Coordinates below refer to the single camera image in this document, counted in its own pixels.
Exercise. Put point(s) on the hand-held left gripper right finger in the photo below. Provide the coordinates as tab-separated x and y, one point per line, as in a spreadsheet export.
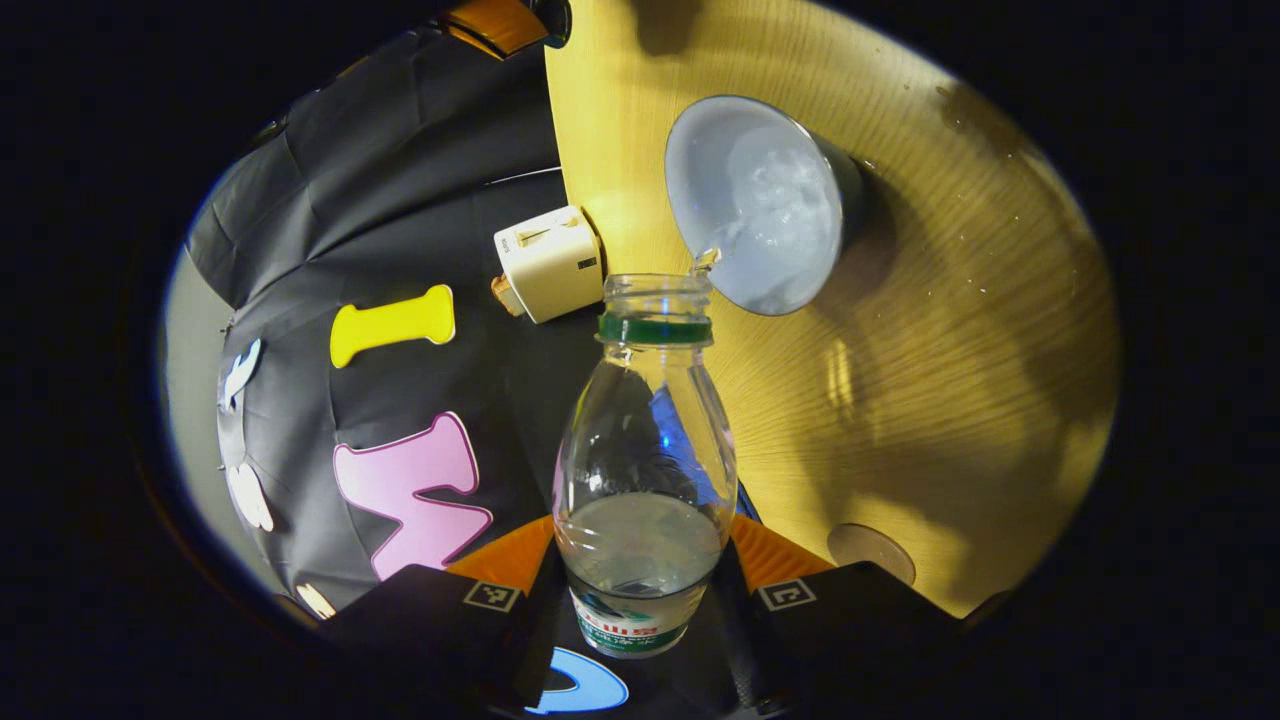
850	630

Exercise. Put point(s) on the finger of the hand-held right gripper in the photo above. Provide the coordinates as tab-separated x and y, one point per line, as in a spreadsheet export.
495	25

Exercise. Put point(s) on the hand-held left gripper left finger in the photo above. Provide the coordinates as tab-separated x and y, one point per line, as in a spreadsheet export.
440	625

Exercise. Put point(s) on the dark teal teacup lid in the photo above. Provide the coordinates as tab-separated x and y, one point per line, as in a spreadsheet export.
558	20

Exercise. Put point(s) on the round brown coaster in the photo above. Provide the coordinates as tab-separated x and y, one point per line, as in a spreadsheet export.
870	550

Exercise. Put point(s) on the clear plastic water bottle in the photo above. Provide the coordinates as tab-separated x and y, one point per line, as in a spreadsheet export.
645	450

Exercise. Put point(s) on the teacup with white inside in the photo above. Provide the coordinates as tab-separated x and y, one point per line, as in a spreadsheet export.
760	200

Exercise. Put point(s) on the folded blue towel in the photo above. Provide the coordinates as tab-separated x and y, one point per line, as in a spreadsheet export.
746	503

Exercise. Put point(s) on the black backdrop cloth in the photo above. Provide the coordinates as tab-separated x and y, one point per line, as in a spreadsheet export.
400	180

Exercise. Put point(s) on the white toaster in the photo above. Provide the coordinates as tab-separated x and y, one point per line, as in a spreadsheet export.
550	265

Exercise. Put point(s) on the toasted bread slice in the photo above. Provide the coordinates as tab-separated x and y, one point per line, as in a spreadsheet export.
507	296

